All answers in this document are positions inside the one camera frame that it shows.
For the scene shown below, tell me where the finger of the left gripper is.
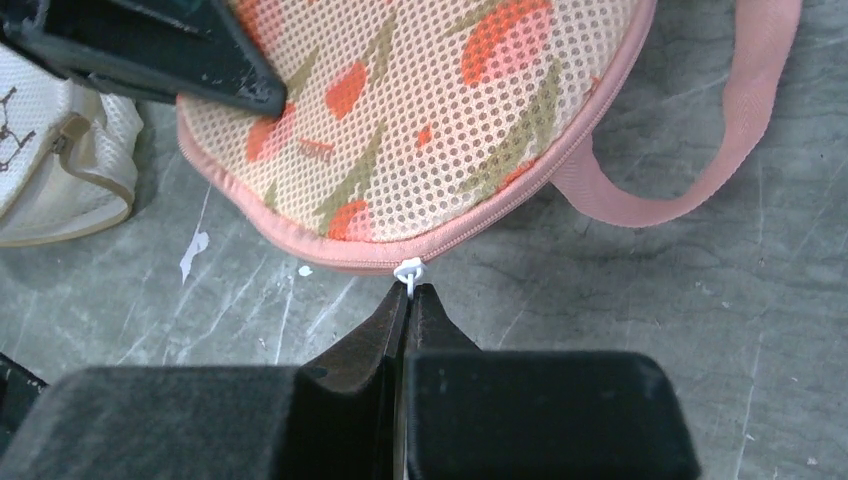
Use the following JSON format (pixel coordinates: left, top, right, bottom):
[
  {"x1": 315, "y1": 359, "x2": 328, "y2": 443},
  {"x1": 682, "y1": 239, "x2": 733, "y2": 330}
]
[{"x1": 1, "y1": 0, "x2": 288, "y2": 118}]

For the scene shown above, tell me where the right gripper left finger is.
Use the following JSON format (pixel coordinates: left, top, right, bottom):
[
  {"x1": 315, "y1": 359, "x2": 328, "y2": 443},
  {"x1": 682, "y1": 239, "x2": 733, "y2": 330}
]
[{"x1": 1, "y1": 283, "x2": 408, "y2": 479}]

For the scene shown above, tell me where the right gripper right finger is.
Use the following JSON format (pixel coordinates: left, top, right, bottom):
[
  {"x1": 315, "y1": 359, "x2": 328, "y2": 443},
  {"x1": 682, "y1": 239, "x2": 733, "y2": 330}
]
[{"x1": 405, "y1": 284, "x2": 701, "y2": 479}]

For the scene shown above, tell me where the white mesh laundry bag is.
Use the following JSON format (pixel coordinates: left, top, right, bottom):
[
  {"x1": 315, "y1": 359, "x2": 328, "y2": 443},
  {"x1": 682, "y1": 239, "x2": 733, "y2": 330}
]
[{"x1": 1, "y1": 47, "x2": 143, "y2": 247}]

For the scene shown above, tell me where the patterned beige oven mitt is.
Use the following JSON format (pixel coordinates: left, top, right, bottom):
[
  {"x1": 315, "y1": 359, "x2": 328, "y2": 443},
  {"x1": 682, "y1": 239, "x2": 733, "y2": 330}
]
[{"x1": 176, "y1": 1, "x2": 802, "y2": 284}]

